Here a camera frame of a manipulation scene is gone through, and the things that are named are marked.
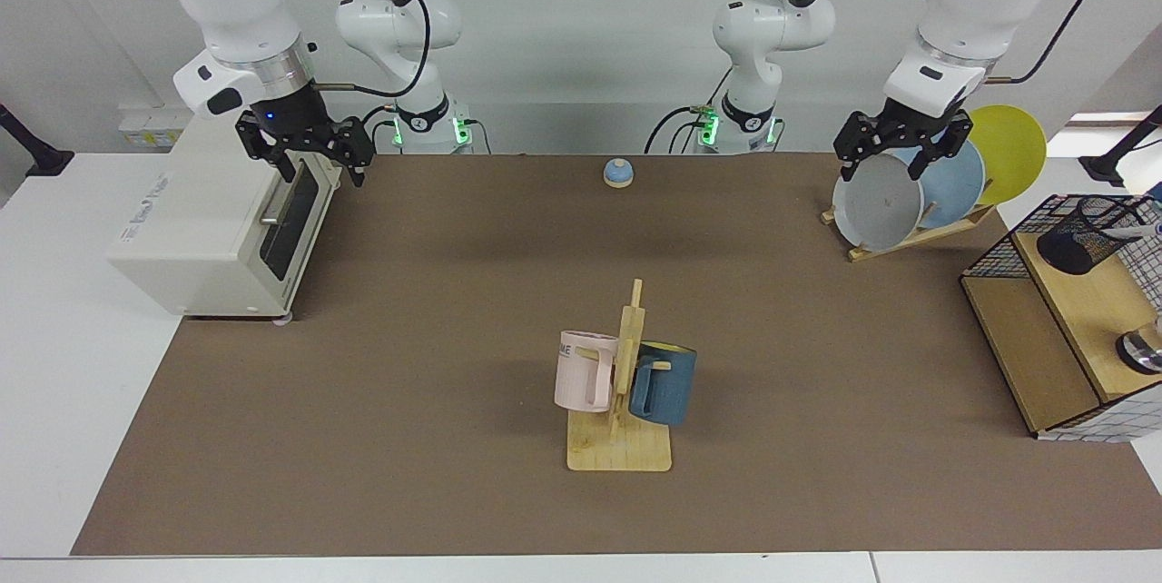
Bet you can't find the wooden cup stand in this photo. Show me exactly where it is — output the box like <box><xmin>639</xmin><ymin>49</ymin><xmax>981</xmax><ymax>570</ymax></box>
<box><xmin>566</xmin><ymin>279</ymin><xmax>674</xmax><ymax>473</ymax></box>

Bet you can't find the pale toaster oven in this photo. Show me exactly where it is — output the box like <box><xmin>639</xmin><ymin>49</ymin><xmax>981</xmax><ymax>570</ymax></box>
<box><xmin>107</xmin><ymin>100</ymin><xmax>344</xmax><ymax>322</ymax></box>

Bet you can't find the dark blue cup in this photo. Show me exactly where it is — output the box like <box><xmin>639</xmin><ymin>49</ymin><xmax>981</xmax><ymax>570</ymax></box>
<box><xmin>628</xmin><ymin>341</ymin><xmax>698</xmax><ymax>427</ymax></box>

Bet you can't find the wooden plate rack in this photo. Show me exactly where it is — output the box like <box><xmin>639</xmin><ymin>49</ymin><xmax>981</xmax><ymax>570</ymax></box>
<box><xmin>821</xmin><ymin>202</ymin><xmax>998</xmax><ymax>263</ymax></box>

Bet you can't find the light blue plate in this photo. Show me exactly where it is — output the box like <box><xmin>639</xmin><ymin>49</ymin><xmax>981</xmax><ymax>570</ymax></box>
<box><xmin>899</xmin><ymin>136</ymin><xmax>986</xmax><ymax>230</ymax></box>

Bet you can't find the blue and white marker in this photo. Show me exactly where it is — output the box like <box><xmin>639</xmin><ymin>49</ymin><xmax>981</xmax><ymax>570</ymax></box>
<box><xmin>1103</xmin><ymin>218</ymin><xmax>1162</xmax><ymax>243</ymax></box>

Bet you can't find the grey plate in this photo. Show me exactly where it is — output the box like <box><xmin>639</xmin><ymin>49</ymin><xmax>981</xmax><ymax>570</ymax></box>
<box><xmin>832</xmin><ymin>153</ymin><xmax>925</xmax><ymax>252</ymax></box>

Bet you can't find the black base cable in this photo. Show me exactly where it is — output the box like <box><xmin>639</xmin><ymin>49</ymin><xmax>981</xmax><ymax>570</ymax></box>
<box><xmin>645</xmin><ymin>106</ymin><xmax>718</xmax><ymax>154</ymax></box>
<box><xmin>359</xmin><ymin>104</ymin><xmax>402</xmax><ymax>153</ymax></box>

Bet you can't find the brown table cloth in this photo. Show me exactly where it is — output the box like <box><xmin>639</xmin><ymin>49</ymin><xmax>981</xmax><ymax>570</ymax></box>
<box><xmin>71</xmin><ymin>152</ymin><xmax>1162</xmax><ymax>557</ymax></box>

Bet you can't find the white power strip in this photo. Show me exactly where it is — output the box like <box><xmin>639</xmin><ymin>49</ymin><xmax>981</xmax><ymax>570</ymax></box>
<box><xmin>118</xmin><ymin>104</ymin><xmax>201</xmax><ymax>153</ymax></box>

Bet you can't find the black mount stand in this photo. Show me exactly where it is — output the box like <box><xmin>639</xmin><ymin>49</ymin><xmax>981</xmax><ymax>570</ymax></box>
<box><xmin>1078</xmin><ymin>104</ymin><xmax>1162</xmax><ymax>187</ymax></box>
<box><xmin>0</xmin><ymin>104</ymin><xmax>75</xmax><ymax>178</ymax></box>

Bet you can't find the pink cup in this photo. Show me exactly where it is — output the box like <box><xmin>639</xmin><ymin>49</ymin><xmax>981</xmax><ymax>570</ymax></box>
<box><xmin>554</xmin><ymin>330</ymin><xmax>620</xmax><ymax>414</ymax></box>

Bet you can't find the black mesh pen holder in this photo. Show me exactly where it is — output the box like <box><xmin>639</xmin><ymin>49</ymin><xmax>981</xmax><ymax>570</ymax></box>
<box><xmin>1036</xmin><ymin>195</ymin><xmax>1147</xmax><ymax>276</ymax></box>

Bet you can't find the yellow plate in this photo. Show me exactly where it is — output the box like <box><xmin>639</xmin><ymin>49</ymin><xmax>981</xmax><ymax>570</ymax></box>
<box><xmin>962</xmin><ymin>104</ymin><xmax>1048</xmax><ymax>207</ymax></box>

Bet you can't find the wire basket with wooden floor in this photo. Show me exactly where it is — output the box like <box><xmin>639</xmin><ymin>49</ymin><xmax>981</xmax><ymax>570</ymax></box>
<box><xmin>960</xmin><ymin>193</ymin><xmax>1162</xmax><ymax>443</ymax></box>

